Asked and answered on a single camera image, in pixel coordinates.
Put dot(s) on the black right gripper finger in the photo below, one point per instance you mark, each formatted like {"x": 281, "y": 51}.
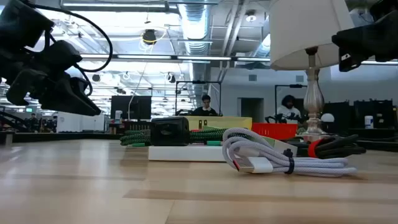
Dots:
{"x": 357, "y": 40}
{"x": 352, "y": 64}

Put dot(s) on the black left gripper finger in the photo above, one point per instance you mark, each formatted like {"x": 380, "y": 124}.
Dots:
{"x": 68, "y": 99}
{"x": 81, "y": 84}

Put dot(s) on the black wall charger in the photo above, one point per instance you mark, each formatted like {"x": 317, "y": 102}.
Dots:
{"x": 169, "y": 130}

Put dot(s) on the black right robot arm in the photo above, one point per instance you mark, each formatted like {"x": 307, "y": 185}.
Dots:
{"x": 385, "y": 9}

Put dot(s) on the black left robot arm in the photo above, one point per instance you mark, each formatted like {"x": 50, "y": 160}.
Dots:
{"x": 18, "y": 21}

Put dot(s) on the yellow translucent plastic bin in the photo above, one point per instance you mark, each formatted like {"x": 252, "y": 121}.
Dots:
{"x": 230, "y": 122}

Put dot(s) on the black background workbench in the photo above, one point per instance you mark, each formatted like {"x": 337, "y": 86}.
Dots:
{"x": 62, "y": 137}

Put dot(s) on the black equipment cases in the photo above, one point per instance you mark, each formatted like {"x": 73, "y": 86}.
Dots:
{"x": 370, "y": 112}

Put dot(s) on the white table lamp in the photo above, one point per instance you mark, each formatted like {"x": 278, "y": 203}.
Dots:
{"x": 304, "y": 31}

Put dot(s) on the white globe lamp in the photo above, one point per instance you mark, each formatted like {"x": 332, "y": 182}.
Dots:
{"x": 327, "y": 117}

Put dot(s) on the black computer monitor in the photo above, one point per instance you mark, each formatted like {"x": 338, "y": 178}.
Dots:
{"x": 136, "y": 107}

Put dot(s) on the white plastic bottle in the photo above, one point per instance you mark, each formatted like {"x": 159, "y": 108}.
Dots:
{"x": 368, "y": 122}

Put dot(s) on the black plastic basket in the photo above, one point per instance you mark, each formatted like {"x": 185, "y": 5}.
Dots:
{"x": 140, "y": 126}

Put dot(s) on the person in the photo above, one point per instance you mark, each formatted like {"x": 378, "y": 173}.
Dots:
{"x": 289, "y": 112}
{"x": 205, "y": 110}

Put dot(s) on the black ceiling device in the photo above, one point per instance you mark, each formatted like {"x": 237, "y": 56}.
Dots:
{"x": 149, "y": 36}

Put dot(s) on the red plastic basket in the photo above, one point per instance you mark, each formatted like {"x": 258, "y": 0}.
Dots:
{"x": 273, "y": 130}

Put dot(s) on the black metal stand frame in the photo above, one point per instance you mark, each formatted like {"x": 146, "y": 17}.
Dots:
{"x": 289, "y": 86}

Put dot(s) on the silver ventilation duct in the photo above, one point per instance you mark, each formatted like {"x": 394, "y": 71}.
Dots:
{"x": 194, "y": 25}

